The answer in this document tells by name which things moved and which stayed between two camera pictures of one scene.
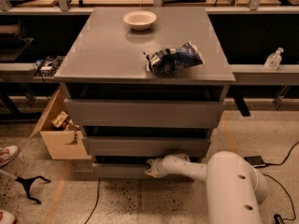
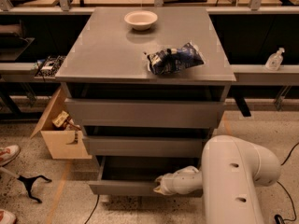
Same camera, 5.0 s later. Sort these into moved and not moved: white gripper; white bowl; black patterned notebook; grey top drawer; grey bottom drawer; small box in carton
Moved: grey bottom drawer; white gripper
Not moved: white bowl; black patterned notebook; grey top drawer; small box in carton
